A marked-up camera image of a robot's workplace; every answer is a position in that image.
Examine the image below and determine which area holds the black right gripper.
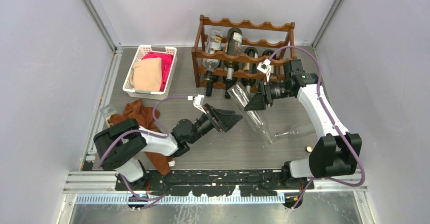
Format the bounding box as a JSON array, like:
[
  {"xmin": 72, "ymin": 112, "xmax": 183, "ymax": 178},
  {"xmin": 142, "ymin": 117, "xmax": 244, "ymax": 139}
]
[{"xmin": 244, "ymin": 77, "xmax": 294, "ymax": 111}]

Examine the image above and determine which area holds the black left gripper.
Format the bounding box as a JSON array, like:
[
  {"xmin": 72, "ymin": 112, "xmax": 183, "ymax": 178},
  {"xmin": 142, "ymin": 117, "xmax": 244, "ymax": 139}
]
[{"xmin": 188, "ymin": 103, "xmax": 242, "ymax": 144}]

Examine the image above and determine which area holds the dark wine bottle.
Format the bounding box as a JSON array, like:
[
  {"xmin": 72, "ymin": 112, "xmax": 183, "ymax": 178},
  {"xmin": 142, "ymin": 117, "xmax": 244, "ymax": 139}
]
[{"xmin": 241, "ymin": 47, "xmax": 258, "ymax": 95}]

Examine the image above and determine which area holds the dark bottle white label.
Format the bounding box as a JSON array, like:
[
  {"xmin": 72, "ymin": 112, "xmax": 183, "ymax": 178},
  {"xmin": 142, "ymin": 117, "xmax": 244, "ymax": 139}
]
[{"xmin": 223, "ymin": 77, "xmax": 237, "ymax": 99}]

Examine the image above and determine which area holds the green bottle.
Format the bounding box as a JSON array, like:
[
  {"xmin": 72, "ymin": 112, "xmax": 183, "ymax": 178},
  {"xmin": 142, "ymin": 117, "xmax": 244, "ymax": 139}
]
[{"xmin": 224, "ymin": 28, "xmax": 242, "ymax": 89}]

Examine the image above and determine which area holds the clear bottle brown label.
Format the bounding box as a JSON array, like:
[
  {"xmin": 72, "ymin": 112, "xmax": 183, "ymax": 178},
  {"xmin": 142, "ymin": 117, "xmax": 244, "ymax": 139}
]
[{"xmin": 202, "ymin": 28, "xmax": 223, "ymax": 71}]

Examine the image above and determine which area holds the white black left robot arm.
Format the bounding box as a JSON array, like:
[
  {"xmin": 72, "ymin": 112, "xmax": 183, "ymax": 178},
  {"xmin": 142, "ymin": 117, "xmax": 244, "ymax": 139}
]
[{"xmin": 93, "ymin": 103, "xmax": 243, "ymax": 190}]

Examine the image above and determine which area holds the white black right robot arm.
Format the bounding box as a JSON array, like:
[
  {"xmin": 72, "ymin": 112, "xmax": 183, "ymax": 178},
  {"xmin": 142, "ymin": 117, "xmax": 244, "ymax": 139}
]
[{"xmin": 244, "ymin": 59, "xmax": 362, "ymax": 189}]

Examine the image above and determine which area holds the brown wooden wine rack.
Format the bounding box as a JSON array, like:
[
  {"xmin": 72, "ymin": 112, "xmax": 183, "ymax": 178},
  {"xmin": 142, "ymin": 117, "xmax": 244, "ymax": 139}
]
[{"xmin": 191, "ymin": 15, "xmax": 298, "ymax": 88}]

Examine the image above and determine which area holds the gold bottle cap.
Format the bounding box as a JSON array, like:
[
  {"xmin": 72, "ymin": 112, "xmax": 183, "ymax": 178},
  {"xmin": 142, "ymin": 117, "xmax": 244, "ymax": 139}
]
[{"xmin": 306, "ymin": 146, "xmax": 313, "ymax": 153}]

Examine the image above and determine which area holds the brown towel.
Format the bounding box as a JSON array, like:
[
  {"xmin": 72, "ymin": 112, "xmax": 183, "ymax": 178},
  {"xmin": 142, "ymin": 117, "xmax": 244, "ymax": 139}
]
[{"xmin": 110, "ymin": 99, "xmax": 172, "ymax": 176}]

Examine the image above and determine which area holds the pink folded cloth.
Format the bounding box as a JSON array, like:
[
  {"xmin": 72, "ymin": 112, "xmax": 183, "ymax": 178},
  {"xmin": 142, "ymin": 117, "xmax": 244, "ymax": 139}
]
[{"xmin": 141, "ymin": 52, "xmax": 173, "ymax": 92}]

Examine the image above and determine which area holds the peach folded cloth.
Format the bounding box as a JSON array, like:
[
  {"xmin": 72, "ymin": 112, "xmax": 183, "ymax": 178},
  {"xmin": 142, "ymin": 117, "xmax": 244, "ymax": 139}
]
[{"xmin": 131, "ymin": 58, "xmax": 162, "ymax": 92}]

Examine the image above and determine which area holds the white plastic basket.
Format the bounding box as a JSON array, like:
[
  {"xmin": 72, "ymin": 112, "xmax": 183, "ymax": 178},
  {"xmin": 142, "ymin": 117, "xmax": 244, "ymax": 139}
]
[{"xmin": 122, "ymin": 45, "xmax": 177, "ymax": 100}]

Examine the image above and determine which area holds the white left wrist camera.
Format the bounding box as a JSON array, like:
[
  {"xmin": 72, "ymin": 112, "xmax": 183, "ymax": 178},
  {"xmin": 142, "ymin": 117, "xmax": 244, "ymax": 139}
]
[{"xmin": 187, "ymin": 94, "xmax": 206, "ymax": 114}]

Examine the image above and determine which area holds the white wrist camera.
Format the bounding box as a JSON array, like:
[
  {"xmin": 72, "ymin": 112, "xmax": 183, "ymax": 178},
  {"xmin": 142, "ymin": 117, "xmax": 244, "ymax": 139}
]
[
  {"xmin": 257, "ymin": 59, "xmax": 272, "ymax": 82},
  {"xmin": 187, "ymin": 94, "xmax": 206, "ymax": 114}
]

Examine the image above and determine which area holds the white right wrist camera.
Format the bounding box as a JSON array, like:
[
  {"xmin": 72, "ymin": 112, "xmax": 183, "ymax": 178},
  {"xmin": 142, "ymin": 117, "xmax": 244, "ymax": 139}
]
[{"xmin": 257, "ymin": 59, "xmax": 272, "ymax": 82}]

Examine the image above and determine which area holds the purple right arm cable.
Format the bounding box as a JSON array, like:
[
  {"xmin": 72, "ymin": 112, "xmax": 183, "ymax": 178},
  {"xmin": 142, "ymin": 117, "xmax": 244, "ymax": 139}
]
[{"xmin": 268, "ymin": 45, "xmax": 366, "ymax": 210}]

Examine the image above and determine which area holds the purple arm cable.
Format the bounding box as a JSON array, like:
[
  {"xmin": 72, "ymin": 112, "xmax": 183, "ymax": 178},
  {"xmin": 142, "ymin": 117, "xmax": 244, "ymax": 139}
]
[
  {"xmin": 268, "ymin": 45, "xmax": 366, "ymax": 210},
  {"xmin": 97, "ymin": 96, "xmax": 191, "ymax": 210}
]

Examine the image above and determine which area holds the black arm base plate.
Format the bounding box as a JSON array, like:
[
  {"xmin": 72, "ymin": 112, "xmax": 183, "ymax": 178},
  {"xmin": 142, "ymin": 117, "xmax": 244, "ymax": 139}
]
[{"xmin": 130, "ymin": 169, "xmax": 308, "ymax": 197}]

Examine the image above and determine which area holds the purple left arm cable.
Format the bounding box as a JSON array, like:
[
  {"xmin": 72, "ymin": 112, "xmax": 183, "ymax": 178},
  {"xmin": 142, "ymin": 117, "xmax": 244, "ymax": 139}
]
[{"xmin": 97, "ymin": 96, "xmax": 191, "ymax": 210}]

